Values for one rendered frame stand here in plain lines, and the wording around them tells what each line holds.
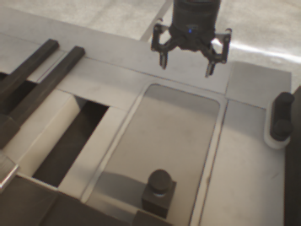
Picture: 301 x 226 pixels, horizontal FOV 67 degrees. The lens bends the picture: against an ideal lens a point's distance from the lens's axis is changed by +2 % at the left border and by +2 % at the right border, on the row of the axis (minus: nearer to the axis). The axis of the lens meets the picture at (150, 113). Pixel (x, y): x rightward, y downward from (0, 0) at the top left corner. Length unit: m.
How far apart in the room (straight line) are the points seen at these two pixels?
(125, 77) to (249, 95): 0.29
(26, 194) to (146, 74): 0.34
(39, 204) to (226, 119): 0.36
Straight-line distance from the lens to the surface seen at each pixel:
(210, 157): 0.43
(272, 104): 0.52
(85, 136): 0.54
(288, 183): 0.62
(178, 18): 0.39
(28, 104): 0.53
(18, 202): 0.39
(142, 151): 0.42
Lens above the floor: 1.22
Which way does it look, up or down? 54 degrees down
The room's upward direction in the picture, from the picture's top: 1 degrees counter-clockwise
